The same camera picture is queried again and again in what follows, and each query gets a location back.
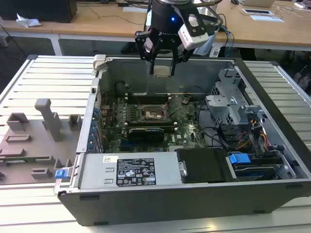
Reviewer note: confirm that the silver CPU chip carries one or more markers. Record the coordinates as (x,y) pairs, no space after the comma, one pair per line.
(161,71)

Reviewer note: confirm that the hard disk in blue carrier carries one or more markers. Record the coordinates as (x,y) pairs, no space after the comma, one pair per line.
(240,158)

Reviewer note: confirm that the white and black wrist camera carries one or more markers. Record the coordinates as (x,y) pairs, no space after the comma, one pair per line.
(192,36)

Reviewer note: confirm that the wooden desk with white legs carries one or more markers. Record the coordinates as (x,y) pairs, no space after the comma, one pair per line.
(97,26)

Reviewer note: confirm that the silver power supply unit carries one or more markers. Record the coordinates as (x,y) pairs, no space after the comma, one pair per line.
(97,172)

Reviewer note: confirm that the green motherboard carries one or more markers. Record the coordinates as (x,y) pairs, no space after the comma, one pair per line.
(187,136)

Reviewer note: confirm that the black open PC case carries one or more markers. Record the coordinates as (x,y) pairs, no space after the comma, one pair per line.
(170,206)

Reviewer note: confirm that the small white box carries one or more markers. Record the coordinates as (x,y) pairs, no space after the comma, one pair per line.
(215,51)

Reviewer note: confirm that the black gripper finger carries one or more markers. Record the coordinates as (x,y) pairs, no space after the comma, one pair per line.
(181,55)
(138,46)

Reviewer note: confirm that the pale blue paper sheet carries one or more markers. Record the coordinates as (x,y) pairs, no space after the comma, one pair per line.
(267,18)

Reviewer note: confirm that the grey parts rack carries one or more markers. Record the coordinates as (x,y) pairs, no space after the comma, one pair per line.
(36,145)

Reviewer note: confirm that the blue case latch tab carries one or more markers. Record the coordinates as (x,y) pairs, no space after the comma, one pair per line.
(60,174)

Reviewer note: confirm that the silver metal drive cage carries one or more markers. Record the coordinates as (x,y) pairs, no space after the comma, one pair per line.
(218,104)

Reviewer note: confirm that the black RAM slot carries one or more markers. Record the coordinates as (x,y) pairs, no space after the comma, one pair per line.
(148,98)
(150,122)
(150,126)
(148,101)

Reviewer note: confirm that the black drive bay cover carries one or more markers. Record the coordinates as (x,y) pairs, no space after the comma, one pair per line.
(201,165)

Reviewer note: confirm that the black graphics card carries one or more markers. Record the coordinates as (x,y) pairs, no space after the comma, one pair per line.
(145,134)

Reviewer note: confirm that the black box on desk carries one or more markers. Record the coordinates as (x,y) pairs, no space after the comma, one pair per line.
(36,9)

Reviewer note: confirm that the round coin cell battery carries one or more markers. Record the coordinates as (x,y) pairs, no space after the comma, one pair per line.
(185,100)

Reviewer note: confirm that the grey case latch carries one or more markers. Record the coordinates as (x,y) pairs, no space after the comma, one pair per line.
(99,61)

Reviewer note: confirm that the white flat device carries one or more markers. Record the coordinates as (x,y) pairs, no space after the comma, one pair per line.
(257,11)

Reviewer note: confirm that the crumpled white paper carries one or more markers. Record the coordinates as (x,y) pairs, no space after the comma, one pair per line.
(28,22)

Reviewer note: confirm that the CPU socket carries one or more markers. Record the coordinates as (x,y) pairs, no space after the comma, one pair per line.
(151,114)

